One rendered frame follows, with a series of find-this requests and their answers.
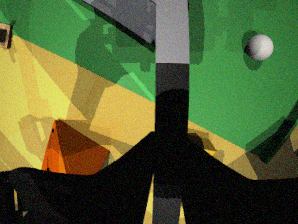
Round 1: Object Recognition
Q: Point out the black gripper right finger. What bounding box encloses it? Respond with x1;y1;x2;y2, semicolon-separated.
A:
181;139;298;224

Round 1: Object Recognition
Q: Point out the green flat mat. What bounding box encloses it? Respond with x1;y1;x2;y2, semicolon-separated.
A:
0;0;298;156

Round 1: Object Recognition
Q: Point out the white golf ball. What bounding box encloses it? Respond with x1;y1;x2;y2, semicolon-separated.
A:
246;34;274;61

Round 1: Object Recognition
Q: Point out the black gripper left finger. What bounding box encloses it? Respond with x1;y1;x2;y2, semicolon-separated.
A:
8;132;154;224

